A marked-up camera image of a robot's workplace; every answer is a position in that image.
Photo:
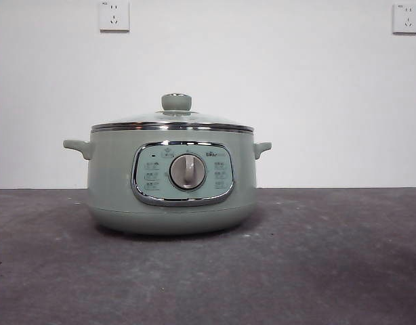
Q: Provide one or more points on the pale green electric pot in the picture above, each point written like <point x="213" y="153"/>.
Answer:
<point x="109" y="186"/>

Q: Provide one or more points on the glass lid with green knob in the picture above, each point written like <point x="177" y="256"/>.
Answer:
<point x="174" y="101"/>

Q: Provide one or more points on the white wall socket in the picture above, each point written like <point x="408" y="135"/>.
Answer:
<point x="114" y="15"/>
<point x="407" y="18"/>

